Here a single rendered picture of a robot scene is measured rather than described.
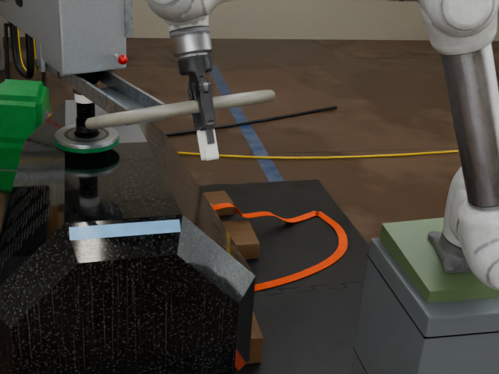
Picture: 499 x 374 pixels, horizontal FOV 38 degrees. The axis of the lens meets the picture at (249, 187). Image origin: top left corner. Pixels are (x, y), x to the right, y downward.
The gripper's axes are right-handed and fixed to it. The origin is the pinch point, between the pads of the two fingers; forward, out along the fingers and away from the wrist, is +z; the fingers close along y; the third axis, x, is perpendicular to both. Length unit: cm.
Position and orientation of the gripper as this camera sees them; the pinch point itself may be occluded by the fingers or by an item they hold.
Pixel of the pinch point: (208, 145)
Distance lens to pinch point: 163.6
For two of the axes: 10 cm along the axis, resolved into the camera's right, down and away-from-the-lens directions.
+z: 1.5, 9.8, 1.0
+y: -3.1, -0.5, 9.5
